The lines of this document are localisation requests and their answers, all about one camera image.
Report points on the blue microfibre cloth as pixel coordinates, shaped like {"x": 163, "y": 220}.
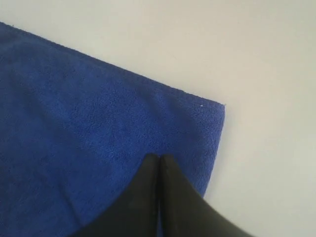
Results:
{"x": 74, "y": 130}

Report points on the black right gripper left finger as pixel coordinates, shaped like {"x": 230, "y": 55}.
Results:
{"x": 135, "y": 212}

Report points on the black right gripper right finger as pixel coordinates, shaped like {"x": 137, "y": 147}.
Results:
{"x": 184, "y": 212}

